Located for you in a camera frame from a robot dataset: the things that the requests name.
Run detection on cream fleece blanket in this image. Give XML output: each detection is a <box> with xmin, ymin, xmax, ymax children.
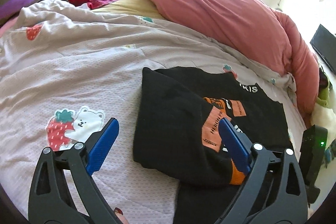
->
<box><xmin>311</xmin><ymin>103</ymin><xmax>336</xmax><ymax>143</ymax></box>

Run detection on left hand fingers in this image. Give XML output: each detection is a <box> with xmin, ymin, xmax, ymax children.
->
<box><xmin>113</xmin><ymin>207</ymin><xmax>129</xmax><ymax>224</ymax></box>

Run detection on green plush garment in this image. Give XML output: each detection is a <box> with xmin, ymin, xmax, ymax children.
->
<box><xmin>317</xmin><ymin>67</ymin><xmax>333</xmax><ymax>109</ymax></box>

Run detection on black long sleeve shirt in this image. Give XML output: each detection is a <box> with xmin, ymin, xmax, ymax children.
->
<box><xmin>133</xmin><ymin>67</ymin><xmax>292</xmax><ymax>223</ymax></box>

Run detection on salmon pink duvet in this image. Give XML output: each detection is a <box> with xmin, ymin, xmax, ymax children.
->
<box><xmin>151</xmin><ymin>0</ymin><xmax>319</xmax><ymax>117</ymax></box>

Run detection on yellow bed sheet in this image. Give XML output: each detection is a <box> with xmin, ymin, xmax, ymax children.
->
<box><xmin>92</xmin><ymin>0</ymin><xmax>165</xmax><ymax>20</ymax></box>

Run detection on pink quilted bedspread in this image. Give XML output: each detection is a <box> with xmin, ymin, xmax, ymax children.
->
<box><xmin>0</xmin><ymin>15</ymin><xmax>18</xmax><ymax>38</ymax></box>

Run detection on black monitor screen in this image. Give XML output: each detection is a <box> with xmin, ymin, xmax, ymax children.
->
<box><xmin>310</xmin><ymin>24</ymin><xmax>336</xmax><ymax>75</ymax></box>

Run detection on pink strawberry bear quilt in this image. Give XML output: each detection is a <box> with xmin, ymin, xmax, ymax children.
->
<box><xmin>1</xmin><ymin>0</ymin><xmax>304</xmax><ymax>223</ymax></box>

